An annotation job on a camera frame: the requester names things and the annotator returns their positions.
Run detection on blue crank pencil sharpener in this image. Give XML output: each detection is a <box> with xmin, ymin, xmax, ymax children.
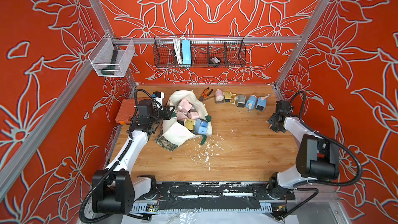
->
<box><xmin>255</xmin><ymin>94</ymin><xmax>270</xmax><ymax>111</ymax></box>

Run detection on cream tote bag green handles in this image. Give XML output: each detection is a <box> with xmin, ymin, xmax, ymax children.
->
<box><xmin>155</xmin><ymin>90</ymin><xmax>212</xmax><ymax>151</ymax></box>

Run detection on blue grey square sharpener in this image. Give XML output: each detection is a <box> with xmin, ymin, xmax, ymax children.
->
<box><xmin>194</xmin><ymin>119</ymin><xmax>209</xmax><ymax>135</ymax></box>

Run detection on grey clear pencil sharpener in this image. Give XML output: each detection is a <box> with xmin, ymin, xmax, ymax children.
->
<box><xmin>235</xmin><ymin>95</ymin><xmax>247</xmax><ymax>108</ymax></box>

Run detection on yellow pencil sharpener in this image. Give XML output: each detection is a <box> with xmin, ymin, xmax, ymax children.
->
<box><xmin>223</xmin><ymin>91</ymin><xmax>237</xmax><ymax>104</ymax></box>

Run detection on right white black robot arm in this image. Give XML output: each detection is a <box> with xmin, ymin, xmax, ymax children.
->
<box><xmin>267</xmin><ymin>101</ymin><xmax>339</xmax><ymax>198</ymax></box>

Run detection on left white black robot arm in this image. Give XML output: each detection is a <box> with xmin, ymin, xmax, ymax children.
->
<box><xmin>88</xmin><ymin>92</ymin><xmax>174</xmax><ymax>215</ymax></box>

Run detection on pink square pencil sharpener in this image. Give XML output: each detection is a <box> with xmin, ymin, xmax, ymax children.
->
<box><xmin>177</xmin><ymin>99</ymin><xmax>192</xmax><ymax>114</ymax></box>

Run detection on yellow black square sharpener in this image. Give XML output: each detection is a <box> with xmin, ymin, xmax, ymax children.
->
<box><xmin>184</xmin><ymin>118</ymin><xmax>196</xmax><ymax>131</ymax></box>

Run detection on pink cube sharpener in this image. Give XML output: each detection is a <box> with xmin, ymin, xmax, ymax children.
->
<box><xmin>188</xmin><ymin>110</ymin><xmax>200</xmax><ymax>120</ymax></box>

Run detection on orange plastic tool case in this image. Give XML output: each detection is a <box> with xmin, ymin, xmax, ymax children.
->
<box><xmin>115</xmin><ymin>99</ymin><xmax>136</xmax><ymax>125</ymax></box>

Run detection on light blue box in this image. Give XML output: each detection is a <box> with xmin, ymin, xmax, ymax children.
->
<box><xmin>181</xmin><ymin>39</ymin><xmax>192</xmax><ymax>66</ymax></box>

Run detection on dark green flashlight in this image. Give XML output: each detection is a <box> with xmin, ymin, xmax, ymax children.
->
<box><xmin>101</xmin><ymin>49</ymin><xmax>118</xmax><ymax>76</ymax></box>

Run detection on small black device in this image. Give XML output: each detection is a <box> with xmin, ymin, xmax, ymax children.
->
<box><xmin>209</xmin><ymin>57</ymin><xmax>221</xmax><ymax>66</ymax></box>

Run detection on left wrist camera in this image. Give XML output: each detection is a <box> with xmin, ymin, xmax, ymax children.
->
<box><xmin>152</xmin><ymin>91</ymin><xmax>164</xmax><ymax>106</ymax></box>

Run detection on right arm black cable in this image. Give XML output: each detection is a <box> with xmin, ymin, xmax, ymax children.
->
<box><xmin>289</xmin><ymin>91</ymin><xmax>363</xmax><ymax>219</ymax></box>

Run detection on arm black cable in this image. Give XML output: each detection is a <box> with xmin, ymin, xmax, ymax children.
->
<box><xmin>78</xmin><ymin>88</ymin><xmax>162</xmax><ymax>224</ymax></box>
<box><xmin>289</xmin><ymin>91</ymin><xmax>363</xmax><ymax>219</ymax></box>

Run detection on orange handled pliers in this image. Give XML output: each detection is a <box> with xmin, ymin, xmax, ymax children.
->
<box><xmin>199</xmin><ymin>87</ymin><xmax>213</xmax><ymax>101</ymax></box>

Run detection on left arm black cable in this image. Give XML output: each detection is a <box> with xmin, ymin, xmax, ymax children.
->
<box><xmin>78</xmin><ymin>88</ymin><xmax>162</xmax><ymax>224</ymax></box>

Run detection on white coiled cable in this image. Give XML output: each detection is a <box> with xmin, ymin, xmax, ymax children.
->
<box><xmin>173</xmin><ymin>37</ymin><xmax>183</xmax><ymax>65</ymax></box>

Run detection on clear acrylic wall bin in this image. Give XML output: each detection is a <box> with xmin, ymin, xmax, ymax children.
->
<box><xmin>88</xmin><ymin>33</ymin><xmax>135</xmax><ymax>78</ymax></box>

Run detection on black wire wall basket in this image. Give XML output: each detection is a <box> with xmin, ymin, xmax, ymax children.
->
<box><xmin>153</xmin><ymin>35</ymin><xmax>247</xmax><ymax>68</ymax></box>

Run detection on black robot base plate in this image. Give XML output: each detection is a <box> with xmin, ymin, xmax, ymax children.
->
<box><xmin>131</xmin><ymin>181</ymin><xmax>295</xmax><ymax>214</ymax></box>

